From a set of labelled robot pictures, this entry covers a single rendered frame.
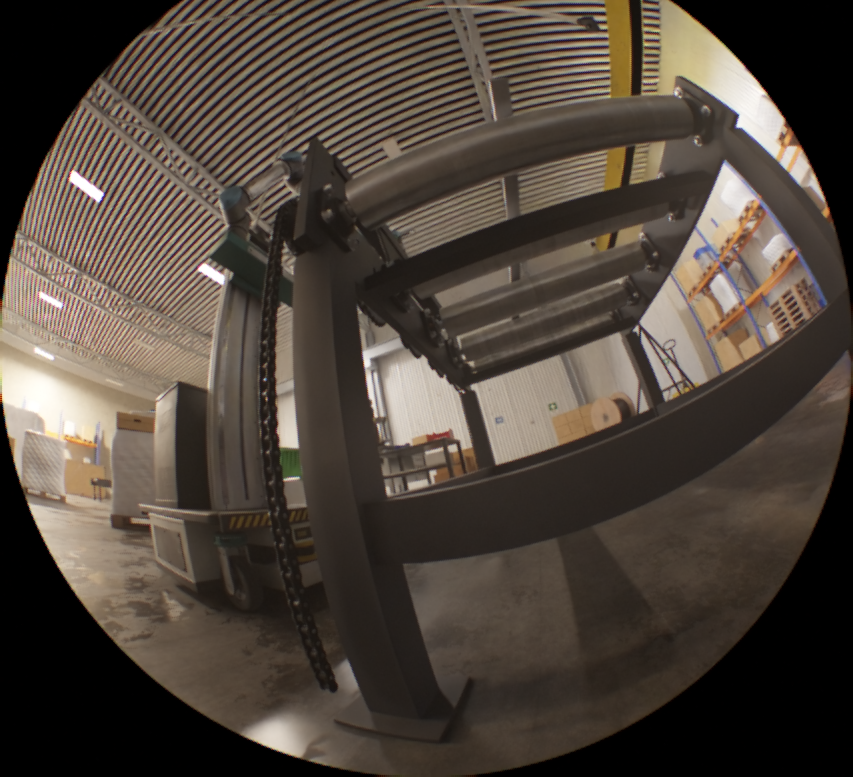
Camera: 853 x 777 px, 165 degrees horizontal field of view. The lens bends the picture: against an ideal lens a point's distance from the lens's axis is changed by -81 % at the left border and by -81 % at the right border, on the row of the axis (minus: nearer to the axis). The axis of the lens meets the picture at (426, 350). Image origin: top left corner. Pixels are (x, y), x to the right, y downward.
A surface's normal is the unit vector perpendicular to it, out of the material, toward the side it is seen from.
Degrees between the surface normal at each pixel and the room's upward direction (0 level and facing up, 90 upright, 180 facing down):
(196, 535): 90
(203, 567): 90
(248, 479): 90
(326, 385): 90
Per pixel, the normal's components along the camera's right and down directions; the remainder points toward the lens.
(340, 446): -0.34, -0.33
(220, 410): 0.90, -0.34
